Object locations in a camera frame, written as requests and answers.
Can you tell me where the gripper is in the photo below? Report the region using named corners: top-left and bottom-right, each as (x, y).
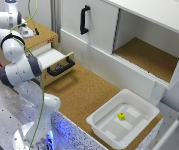
top-left (20, 26), bottom-right (36, 39)

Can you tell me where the wooden drawer box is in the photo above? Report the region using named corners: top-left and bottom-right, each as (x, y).
top-left (0, 17), bottom-right (60, 88)

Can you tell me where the wooden drawer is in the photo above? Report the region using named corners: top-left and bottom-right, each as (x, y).
top-left (32, 45), bottom-right (76, 88)

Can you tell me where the white sliding door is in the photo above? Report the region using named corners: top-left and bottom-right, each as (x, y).
top-left (61, 0), bottom-right (120, 56)

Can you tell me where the white cabinet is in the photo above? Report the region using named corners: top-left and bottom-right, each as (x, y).
top-left (59, 0), bottom-right (179, 108)

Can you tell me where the yellow block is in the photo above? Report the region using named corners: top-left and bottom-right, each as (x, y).
top-left (117, 112), bottom-right (126, 121)

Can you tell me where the white plastic box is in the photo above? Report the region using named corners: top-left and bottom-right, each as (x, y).
top-left (85, 88), bottom-right (161, 150)

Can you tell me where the black drawer handle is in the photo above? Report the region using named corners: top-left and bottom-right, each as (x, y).
top-left (46, 56), bottom-right (76, 78)

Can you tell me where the black door handle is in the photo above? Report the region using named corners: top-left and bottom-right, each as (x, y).
top-left (79, 4), bottom-right (91, 36)

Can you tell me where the green cable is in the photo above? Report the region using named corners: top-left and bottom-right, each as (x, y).
top-left (7, 0), bottom-right (46, 149)

